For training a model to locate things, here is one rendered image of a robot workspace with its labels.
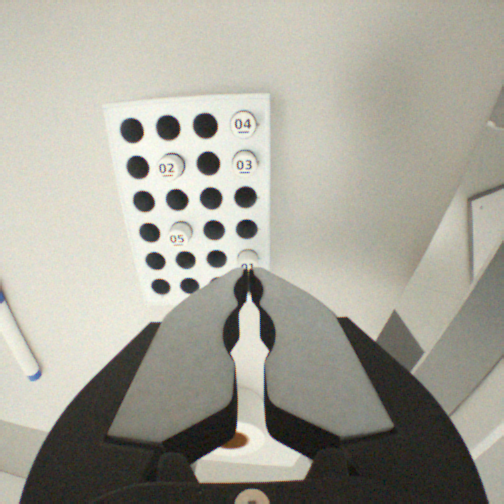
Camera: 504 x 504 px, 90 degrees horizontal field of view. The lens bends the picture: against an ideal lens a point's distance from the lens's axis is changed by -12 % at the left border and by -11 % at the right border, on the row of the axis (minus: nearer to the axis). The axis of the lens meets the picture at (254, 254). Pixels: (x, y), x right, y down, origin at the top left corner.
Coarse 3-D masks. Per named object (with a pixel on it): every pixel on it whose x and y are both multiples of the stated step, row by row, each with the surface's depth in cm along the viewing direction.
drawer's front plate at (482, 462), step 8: (488, 448) 15; (496, 448) 15; (480, 456) 15; (488, 456) 15; (496, 456) 15; (480, 464) 14; (488, 464) 14; (496, 464) 14; (480, 472) 14; (488, 472) 14; (496, 472) 14; (488, 480) 13; (496, 480) 13; (488, 488) 13; (496, 488) 13; (488, 496) 12; (496, 496) 12
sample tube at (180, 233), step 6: (180, 222) 16; (174, 228) 15; (180, 228) 15; (186, 228) 16; (168, 234) 15; (174, 234) 15; (180, 234) 15; (186, 234) 15; (168, 240) 15; (174, 240) 15; (180, 240) 15; (186, 240) 15; (174, 246) 16; (180, 246) 16
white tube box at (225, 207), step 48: (192, 96) 13; (240, 96) 13; (144, 144) 14; (192, 144) 14; (240, 144) 14; (144, 192) 17; (192, 192) 15; (240, 192) 19; (144, 240) 17; (192, 240) 17; (240, 240) 17; (144, 288) 18; (192, 288) 19
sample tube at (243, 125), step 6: (240, 114) 13; (246, 114) 13; (234, 120) 13; (240, 120) 13; (246, 120) 13; (252, 120) 13; (234, 126) 13; (240, 126) 13; (246, 126) 13; (252, 126) 13; (234, 132) 13; (240, 132) 13; (246, 132) 13; (252, 132) 13
